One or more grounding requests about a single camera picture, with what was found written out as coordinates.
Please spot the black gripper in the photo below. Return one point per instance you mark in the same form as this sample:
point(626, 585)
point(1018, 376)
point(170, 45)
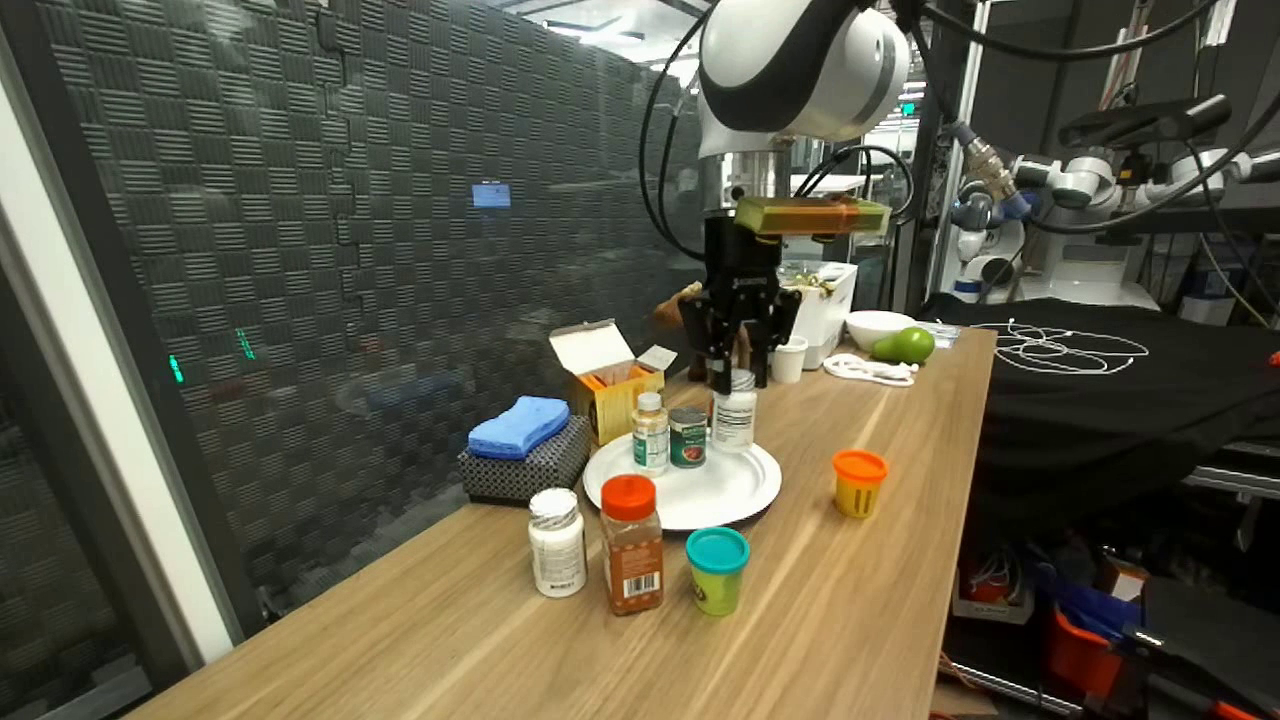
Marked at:
point(741, 267)

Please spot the grey lidded glass jar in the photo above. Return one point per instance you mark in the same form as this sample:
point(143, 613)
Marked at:
point(691, 442)

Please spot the small yellow-label vitamin bottle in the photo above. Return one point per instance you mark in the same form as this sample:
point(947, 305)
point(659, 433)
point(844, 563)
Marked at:
point(651, 433)

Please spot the yellow tub orange lid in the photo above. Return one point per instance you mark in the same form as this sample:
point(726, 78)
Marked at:
point(861, 484)

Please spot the green tub teal lid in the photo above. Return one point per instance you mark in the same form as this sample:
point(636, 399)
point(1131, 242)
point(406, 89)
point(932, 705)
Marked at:
point(719, 574)

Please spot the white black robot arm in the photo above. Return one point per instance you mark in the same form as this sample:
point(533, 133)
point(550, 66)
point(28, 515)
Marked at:
point(801, 60)

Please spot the white round plate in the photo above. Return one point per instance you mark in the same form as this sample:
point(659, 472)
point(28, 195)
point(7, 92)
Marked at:
point(705, 500)

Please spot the white paper cup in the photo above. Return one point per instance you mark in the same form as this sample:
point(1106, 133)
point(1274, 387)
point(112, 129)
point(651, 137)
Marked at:
point(791, 361)

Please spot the brown moose plush toy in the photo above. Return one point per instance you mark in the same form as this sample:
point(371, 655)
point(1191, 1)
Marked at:
point(673, 314)

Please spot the white crumpled paper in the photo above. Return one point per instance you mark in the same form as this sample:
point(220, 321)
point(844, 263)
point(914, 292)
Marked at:
point(864, 371)

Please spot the white bowl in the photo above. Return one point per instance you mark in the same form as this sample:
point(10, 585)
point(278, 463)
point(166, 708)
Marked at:
point(873, 325)

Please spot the open yellow cardboard box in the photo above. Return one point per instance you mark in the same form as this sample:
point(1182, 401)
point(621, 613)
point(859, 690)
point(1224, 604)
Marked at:
point(614, 401)

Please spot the green fruit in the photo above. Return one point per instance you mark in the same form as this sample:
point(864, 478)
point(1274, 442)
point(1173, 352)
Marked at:
point(911, 346)

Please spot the blue folded cloth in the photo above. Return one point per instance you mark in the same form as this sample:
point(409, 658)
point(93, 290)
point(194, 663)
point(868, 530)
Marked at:
point(516, 426)

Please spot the spice jar orange lid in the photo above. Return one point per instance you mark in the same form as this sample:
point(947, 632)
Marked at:
point(633, 552)

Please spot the grey fabric box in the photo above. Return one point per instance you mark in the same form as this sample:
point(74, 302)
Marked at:
point(526, 478)

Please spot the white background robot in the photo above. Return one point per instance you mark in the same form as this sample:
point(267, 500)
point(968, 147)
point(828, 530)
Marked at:
point(1085, 181)

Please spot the black covered table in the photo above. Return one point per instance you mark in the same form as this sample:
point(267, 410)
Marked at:
point(1134, 415)

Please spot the red bin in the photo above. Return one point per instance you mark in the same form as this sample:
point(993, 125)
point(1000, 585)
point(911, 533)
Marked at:
point(1083, 655)

